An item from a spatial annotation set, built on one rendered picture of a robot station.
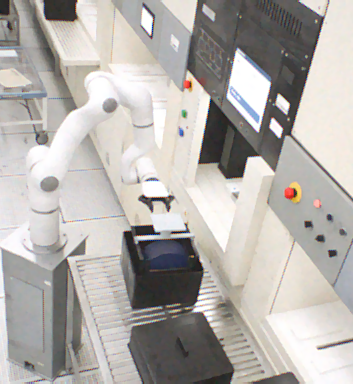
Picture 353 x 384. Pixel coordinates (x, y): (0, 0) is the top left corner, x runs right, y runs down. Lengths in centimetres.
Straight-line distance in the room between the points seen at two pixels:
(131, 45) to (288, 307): 238
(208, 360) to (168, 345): 15
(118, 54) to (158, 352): 249
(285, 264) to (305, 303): 29
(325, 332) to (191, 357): 53
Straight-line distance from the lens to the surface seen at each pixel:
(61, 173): 222
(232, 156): 279
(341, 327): 223
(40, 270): 244
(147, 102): 221
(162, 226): 211
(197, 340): 203
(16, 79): 460
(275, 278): 204
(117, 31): 394
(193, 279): 220
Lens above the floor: 239
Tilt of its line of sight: 35 degrees down
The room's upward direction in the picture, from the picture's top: 12 degrees clockwise
